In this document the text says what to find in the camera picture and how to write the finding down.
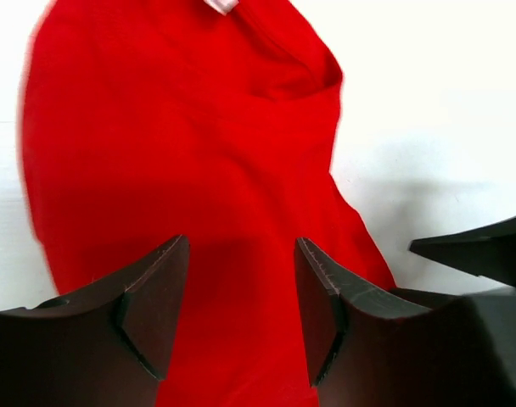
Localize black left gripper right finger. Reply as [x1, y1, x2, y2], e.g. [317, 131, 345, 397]
[294, 238, 516, 406]

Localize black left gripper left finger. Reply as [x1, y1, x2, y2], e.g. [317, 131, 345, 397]
[0, 236, 189, 407]

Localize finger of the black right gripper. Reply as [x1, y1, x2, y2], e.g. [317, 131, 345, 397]
[409, 216, 516, 288]

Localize red t shirt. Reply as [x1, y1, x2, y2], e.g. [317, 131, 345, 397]
[20, 1, 395, 406]

